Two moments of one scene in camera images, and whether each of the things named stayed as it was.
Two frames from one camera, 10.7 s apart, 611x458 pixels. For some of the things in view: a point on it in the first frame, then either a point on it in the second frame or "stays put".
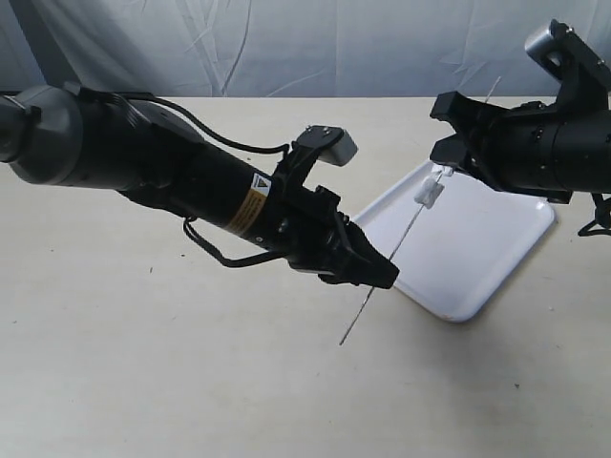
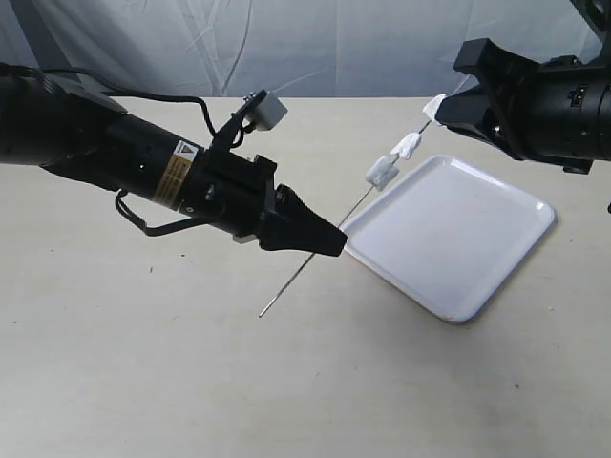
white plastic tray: [452, 256] stays put
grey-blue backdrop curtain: [289, 48] stays put
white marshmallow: [446, 170] -> [405, 148]
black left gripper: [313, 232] -> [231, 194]
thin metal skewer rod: [404, 241] -> [341, 227]
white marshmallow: [429, 192] -> [383, 171]
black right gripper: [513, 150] -> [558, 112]
